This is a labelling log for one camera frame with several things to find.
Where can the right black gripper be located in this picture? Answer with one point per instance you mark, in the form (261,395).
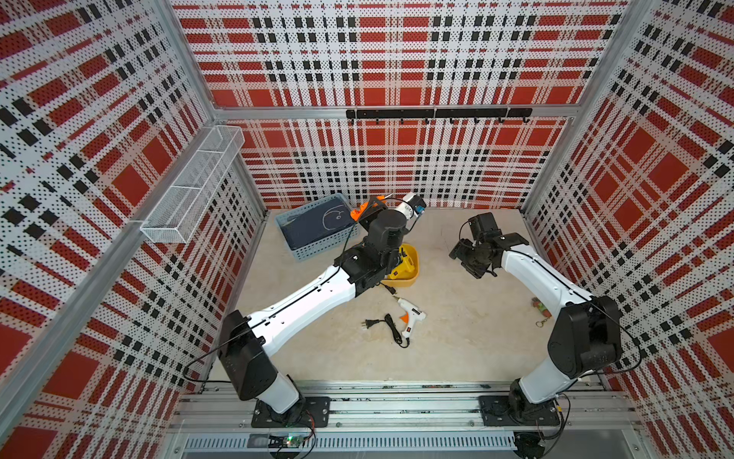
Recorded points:
(460,250)

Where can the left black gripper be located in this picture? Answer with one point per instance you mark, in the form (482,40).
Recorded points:
(362,222)

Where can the orange glue gun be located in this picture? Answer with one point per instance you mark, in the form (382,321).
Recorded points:
(366,209)

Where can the yellow storage box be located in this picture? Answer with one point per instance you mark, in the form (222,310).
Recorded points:
(405,283)

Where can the white glue gun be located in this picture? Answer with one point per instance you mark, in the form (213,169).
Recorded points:
(412,316)

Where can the yellow glue gun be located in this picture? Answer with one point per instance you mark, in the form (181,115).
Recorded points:
(405,270)

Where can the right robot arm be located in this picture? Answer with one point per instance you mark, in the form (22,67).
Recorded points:
(586,336)

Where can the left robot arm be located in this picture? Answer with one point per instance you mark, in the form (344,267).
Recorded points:
(249,342)

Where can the blue plastic basket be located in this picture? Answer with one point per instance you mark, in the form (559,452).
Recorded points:
(323,245)

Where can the dark cloth in basket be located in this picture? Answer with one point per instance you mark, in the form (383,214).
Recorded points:
(316,223)

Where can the green circuit board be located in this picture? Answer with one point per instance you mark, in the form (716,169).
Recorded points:
(290,441)

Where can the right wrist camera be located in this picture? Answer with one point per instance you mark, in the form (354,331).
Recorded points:
(483,227)

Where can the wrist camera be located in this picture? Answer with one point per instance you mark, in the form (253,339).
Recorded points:
(483,227)
(411,206)

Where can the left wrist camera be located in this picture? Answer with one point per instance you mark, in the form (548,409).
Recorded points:
(411,206)

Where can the small keychain toy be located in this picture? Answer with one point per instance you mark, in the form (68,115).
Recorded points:
(542,310)

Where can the black hook rail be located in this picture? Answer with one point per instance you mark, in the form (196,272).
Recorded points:
(501,113)

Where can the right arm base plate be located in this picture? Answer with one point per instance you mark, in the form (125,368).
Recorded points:
(507,411)

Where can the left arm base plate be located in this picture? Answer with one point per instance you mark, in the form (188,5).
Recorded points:
(311,412)

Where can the white wire wall basket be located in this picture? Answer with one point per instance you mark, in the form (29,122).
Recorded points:
(179,212)

